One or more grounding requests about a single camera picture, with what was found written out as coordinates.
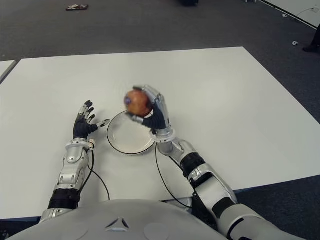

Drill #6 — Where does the white plate with black rim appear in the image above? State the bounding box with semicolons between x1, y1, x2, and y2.
106;109;156;155

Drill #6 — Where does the dark patterned floor object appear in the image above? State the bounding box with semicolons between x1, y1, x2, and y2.
65;4;90;11

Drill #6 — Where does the red apple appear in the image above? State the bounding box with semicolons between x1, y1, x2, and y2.
124;89;154;118

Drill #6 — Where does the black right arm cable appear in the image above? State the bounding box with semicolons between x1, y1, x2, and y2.
154;142;193;209

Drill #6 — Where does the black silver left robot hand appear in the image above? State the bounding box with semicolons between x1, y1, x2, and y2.
72;100;111;140

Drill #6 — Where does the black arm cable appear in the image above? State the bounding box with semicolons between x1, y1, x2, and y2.
154;142;193;209
84;147;111;201

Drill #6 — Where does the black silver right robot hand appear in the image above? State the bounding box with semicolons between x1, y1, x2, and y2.
126;84;173;137

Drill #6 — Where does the white table with black edge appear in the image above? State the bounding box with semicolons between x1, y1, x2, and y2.
259;0;320;28

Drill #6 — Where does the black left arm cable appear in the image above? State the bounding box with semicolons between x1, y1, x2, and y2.
84;147;111;201

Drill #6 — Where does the neighbouring white table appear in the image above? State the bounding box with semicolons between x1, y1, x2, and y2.
0;59;16;85

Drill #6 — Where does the person's dark leg and shoe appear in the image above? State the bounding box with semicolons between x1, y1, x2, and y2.
302;24;320;53

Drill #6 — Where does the grey robot torso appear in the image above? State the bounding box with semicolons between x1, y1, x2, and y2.
4;199;221;240

